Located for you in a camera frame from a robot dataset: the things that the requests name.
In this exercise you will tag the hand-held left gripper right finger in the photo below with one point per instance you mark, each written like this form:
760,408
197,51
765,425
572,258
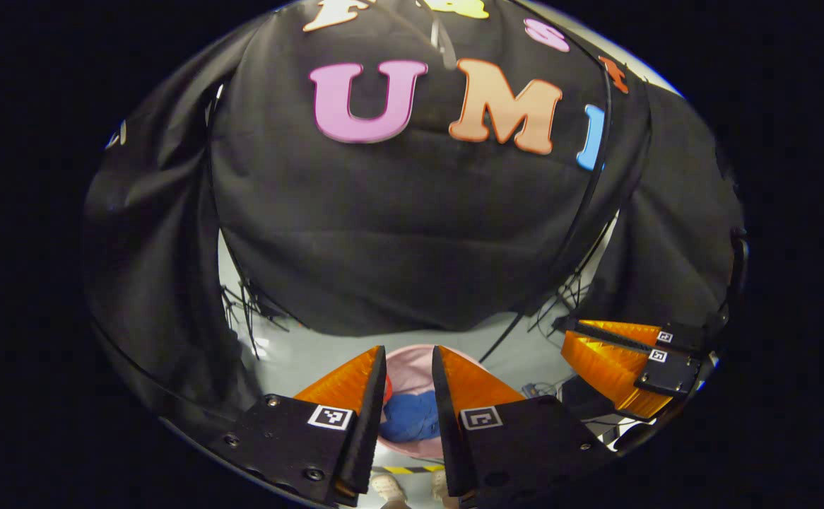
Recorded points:
525,445

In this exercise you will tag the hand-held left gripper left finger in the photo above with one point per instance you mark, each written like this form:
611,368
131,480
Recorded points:
299,445

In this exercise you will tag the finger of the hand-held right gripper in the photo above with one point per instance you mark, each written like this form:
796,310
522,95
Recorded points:
684,341
673,375

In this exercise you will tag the blue shirt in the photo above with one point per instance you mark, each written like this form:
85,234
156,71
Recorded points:
412,417

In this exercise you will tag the pink laundry hamper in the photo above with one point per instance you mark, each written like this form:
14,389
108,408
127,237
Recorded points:
412,367

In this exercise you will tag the black clothes rack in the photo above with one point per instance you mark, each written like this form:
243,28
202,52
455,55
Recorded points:
504,338

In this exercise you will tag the person's white shoe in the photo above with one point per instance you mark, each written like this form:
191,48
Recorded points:
389,491
440,488

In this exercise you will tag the yellow black floor tape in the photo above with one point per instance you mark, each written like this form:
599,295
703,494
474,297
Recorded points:
401,469

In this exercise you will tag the black backdrop cloth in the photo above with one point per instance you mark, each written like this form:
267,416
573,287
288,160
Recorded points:
398,233

